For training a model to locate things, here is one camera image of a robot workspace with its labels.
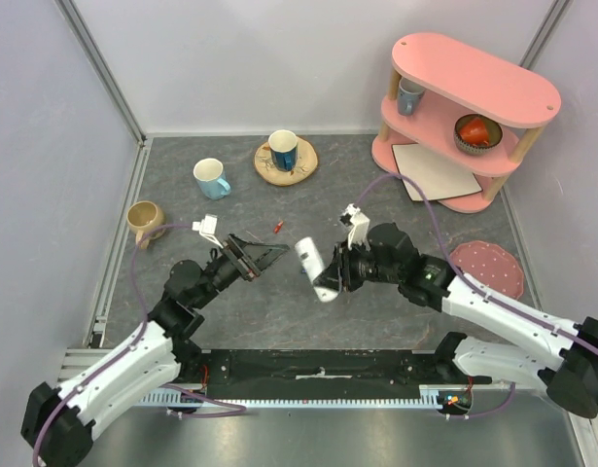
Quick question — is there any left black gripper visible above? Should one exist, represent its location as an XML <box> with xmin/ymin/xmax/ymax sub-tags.
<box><xmin>193</xmin><ymin>231</ymin><xmax>289</xmax><ymax>308</ymax></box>

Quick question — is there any white remote control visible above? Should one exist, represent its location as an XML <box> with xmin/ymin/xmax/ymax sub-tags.
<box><xmin>295</xmin><ymin>236</ymin><xmax>338</xmax><ymax>303</ymax></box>

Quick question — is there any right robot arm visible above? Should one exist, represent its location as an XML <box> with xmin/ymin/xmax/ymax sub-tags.
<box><xmin>295</xmin><ymin>223</ymin><xmax>598</xmax><ymax>418</ymax></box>

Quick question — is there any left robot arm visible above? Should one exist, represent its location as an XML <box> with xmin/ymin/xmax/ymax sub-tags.
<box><xmin>20</xmin><ymin>234</ymin><xmax>290</xmax><ymax>466</ymax></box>

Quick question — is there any red orange battery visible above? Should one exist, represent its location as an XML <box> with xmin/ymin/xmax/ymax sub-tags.
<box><xmin>273</xmin><ymin>221</ymin><xmax>284</xmax><ymax>234</ymax></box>

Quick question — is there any light blue mug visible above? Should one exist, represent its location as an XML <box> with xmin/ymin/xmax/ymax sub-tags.
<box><xmin>193</xmin><ymin>158</ymin><xmax>231</xmax><ymax>200</ymax></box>

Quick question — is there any beige floral plate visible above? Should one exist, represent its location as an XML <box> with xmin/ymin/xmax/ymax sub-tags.
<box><xmin>253</xmin><ymin>135</ymin><xmax>319</xmax><ymax>187</ymax></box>

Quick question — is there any dark blue mug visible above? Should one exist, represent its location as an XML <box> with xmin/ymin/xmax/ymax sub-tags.
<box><xmin>267</xmin><ymin>129</ymin><xmax>299</xmax><ymax>172</ymax></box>

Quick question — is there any beige mug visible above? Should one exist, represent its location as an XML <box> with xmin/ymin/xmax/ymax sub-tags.
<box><xmin>126</xmin><ymin>200</ymin><xmax>166</xmax><ymax>250</ymax></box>

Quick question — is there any white square plate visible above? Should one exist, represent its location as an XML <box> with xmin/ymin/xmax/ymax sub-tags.
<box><xmin>392</xmin><ymin>144</ymin><xmax>481</xmax><ymax>200</ymax></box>

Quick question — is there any pink dotted plate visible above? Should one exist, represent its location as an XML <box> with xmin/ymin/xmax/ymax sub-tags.
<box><xmin>450</xmin><ymin>240</ymin><xmax>525</xmax><ymax>299</ymax></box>

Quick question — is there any grey-blue mug on shelf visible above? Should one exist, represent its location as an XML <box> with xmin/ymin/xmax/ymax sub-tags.
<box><xmin>397</xmin><ymin>78</ymin><xmax>425</xmax><ymax>116</ymax></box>

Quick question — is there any red cup in bowl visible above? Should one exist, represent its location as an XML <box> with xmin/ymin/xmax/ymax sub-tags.
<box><xmin>458</xmin><ymin>117</ymin><xmax>489</xmax><ymax>146</ymax></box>

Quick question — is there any dark patterned bowl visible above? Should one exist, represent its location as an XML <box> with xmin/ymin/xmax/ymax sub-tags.
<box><xmin>454</xmin><ymin>114</ymin><xmax>504</xmax><ymax>156</ymax></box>

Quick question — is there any pink three-tier shelf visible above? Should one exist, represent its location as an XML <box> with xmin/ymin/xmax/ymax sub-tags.
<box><xmin>371</xmin><ymin>32</ymin><xmax>561</xmax><ymax>214</ymax></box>

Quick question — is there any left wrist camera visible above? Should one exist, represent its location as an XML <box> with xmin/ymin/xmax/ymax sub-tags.
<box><xmin>192</xmin><ymin>214</ymin><xmax>223</xmax><ymax>248</ymax></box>

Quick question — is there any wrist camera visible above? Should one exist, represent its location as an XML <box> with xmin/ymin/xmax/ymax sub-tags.
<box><xmin>192</xmin><ymin>214</ymin><xmax>223</xmax><ymax>248</ymax></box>
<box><xmin>339</xmin><ymin>203</ymin><xmax>370</xmax><ymax>250</ymax></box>

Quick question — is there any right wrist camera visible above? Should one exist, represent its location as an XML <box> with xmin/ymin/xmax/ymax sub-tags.
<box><xmin>339</xmin><ymin>203</ymin><xmax>370</xmax><ymax>250</ymax></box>

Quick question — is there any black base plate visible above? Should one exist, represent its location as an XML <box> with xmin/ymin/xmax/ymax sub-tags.
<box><xmin>174</xmin><ymin>349</ymin><xmax>469</xmax><ymax>400</ymax></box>

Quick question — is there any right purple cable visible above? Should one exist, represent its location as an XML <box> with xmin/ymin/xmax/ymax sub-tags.
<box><xmin>355</xmin><ymin>172</ymin><xmax>598</xmax><ymax>422</ymax></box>

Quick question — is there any purple cable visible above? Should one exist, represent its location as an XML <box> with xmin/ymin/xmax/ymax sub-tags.
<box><xmin>355</xmin><ymin>172</ymin><xmax>598</xmax><ymax>422</ymax></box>
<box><xmin>31</xmin><ymin>223</ymin><xmax>248</xmax><ymax>466</ymax></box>

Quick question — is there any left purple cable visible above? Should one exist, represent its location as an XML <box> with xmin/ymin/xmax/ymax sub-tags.
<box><xmin>31</xmin><ymin>223</ymin><xmax>248</xmax><ymax>466</ymax></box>

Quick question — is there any blue-white cable duct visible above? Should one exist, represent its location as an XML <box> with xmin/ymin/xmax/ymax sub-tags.
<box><xmin>140</xmin><ymin>386</ymin><xmax>475</xmax><ymax>408</ymax></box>

